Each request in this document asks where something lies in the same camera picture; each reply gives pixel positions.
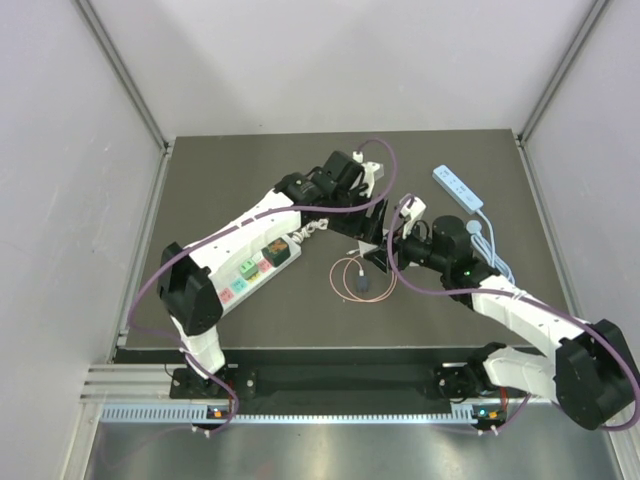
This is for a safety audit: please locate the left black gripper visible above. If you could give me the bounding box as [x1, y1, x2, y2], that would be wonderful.
[327, 187, 387, 247]

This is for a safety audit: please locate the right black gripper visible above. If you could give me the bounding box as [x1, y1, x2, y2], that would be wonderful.
[365, 219, 450, 274]

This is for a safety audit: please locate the white cube plug adapter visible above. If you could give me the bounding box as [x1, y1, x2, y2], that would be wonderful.
[358, 241, 380, 257]

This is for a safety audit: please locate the small dark blue charger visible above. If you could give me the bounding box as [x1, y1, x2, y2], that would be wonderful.
[356, 269, 370, 293]

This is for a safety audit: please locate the pink cable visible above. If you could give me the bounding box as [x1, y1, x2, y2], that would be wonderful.
[328, 247, 399, 304]

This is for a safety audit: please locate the dark green plug adapter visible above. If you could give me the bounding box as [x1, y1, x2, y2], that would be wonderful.
[261, 237, 291, 268]

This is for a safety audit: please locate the light green plug adapter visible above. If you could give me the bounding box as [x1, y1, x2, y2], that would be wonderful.
[239, 259, 259, 280]

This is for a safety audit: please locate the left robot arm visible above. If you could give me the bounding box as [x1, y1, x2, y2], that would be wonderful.
[157, 151, 387, 397]

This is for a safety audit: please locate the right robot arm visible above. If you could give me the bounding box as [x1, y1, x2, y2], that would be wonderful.
[364, 215, 639, 430]

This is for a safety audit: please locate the light blue power strip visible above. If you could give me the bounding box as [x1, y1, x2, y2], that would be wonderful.
[432, 165, 516, 284]

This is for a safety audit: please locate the white multicolour power strip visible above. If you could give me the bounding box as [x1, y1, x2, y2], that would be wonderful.
[211, 218, 329, 317]

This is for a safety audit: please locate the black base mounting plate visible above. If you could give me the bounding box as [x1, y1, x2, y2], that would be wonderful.
[168, 362, 526, 401]

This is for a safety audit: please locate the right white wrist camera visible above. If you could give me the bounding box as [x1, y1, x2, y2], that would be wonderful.
[396, 194, 427, 239]

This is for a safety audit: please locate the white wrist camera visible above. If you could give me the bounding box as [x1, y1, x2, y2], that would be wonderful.
[396, 194, 427, 239]
[352, 150, 384, 189]

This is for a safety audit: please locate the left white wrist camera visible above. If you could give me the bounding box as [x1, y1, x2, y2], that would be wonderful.
[352, 150, 384, 189]

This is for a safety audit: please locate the grey slotted cable duct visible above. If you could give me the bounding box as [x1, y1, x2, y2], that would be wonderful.
[99, 402, 506, 425]

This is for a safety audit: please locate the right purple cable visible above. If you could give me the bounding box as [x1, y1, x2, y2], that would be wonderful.
[387, 194, 640, 432]

